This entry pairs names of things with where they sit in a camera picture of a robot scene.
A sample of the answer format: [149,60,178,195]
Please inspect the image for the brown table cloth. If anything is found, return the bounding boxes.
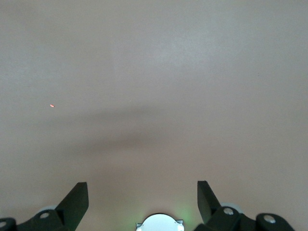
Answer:
[0,0,308,231]

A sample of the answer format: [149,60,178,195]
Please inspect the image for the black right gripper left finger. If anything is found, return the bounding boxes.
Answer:
[0,181,89,231]

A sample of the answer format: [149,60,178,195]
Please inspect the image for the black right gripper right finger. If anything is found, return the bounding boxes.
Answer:
[193,180,295,231]

